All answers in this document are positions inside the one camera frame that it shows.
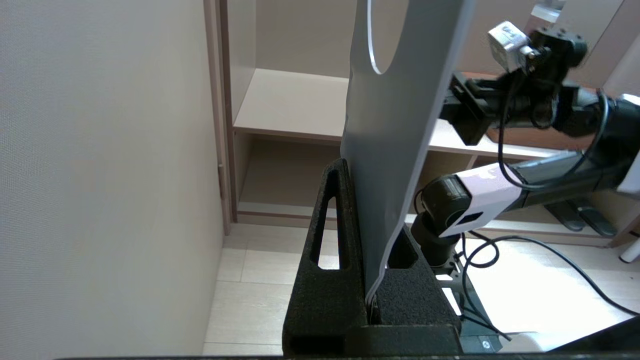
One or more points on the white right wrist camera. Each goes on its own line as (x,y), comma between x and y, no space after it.
(507,45)

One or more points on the dark grey slipper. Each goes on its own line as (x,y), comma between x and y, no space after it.
(597,222)
(565,217)

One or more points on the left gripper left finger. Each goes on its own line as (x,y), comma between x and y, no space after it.
(325,310)

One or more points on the white room door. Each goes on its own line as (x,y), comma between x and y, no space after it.
(100,175)

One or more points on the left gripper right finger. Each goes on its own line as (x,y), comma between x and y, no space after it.
(420,305)

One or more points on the beige shelf cabinet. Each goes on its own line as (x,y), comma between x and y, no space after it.
(290,105)

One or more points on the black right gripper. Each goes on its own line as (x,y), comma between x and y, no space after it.
(470,107)

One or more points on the white and blue door hanger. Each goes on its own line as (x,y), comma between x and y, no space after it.
(385,150)

